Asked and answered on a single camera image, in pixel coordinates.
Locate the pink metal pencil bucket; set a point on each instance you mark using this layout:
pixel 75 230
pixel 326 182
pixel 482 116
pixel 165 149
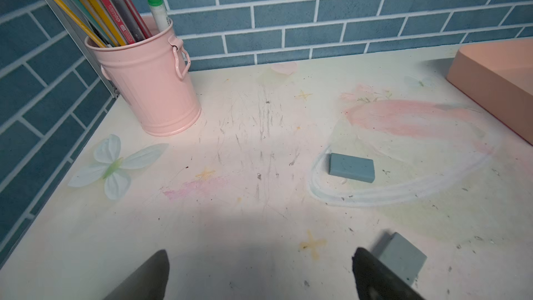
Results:
pixel 153 78

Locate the yellow pencil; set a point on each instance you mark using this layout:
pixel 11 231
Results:
pixel 66 9

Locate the red pencil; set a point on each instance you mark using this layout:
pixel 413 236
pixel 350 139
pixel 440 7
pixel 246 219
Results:
pixel 113 21

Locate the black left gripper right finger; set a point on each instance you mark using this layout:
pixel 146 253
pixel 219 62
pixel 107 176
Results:
pixel 374 280

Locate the green cap glue stick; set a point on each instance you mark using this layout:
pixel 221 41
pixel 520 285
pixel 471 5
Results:
pixel 159 13

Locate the blue-grey eraser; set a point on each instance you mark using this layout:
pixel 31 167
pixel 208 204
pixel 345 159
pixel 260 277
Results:
pixel 350 167

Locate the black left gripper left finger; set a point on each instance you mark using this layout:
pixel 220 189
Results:
pixel 149 281

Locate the pink storage tray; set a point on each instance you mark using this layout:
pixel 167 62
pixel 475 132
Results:
pixel 498 77

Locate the grey-green eraser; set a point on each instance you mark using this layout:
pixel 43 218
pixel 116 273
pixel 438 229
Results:
pixel 403 258

